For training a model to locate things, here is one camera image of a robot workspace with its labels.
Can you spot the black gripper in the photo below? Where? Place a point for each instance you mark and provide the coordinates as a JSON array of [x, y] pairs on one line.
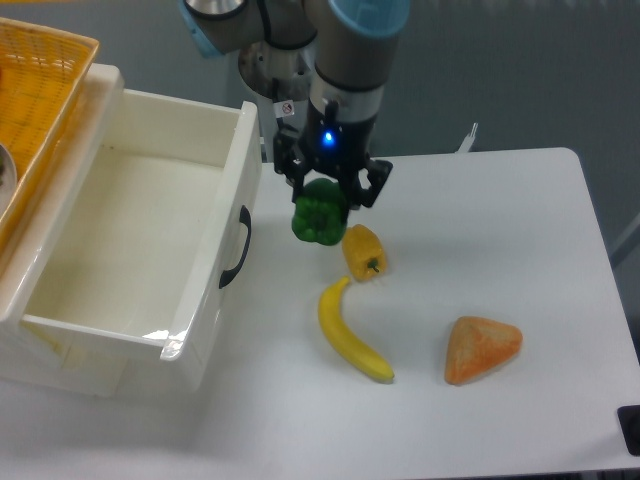
[[334, 148]]

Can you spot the green bell pepper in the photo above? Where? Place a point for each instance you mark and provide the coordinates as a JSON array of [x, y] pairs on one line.
[[321, 213]]

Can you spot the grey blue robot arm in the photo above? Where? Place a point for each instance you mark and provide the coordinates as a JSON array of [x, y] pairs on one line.
[[320, 69]]

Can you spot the yellow bell pepper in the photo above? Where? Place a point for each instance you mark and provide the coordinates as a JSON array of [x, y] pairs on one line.
[[363, 252]]

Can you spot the open white upper drawer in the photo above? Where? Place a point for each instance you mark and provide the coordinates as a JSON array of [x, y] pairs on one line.
[[154, 226]]

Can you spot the white drawer cabinet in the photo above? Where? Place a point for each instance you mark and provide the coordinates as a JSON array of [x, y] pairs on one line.
[[36, 348]]

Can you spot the yellow banana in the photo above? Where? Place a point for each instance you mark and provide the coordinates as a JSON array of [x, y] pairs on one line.
[[344, 341]]

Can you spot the orange triangular bread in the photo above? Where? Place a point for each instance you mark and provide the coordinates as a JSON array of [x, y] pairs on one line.
[[478, 345]]

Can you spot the yellow woven basket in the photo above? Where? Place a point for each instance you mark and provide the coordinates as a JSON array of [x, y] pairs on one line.
[[42, 71]]

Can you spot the plate with food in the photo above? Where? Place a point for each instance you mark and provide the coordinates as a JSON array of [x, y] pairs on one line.
[[8, 179]]

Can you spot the black corner table clamp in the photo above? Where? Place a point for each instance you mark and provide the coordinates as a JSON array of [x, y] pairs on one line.
[[629, 419]]

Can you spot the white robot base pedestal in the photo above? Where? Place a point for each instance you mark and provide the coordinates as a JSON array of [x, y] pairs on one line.
[[280, 81]]

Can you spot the black drawer handle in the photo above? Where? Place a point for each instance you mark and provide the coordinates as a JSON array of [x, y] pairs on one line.
[[228, 275]]

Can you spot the white metal bracket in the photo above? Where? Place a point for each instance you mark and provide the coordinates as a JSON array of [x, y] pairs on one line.
[[467, 144]]

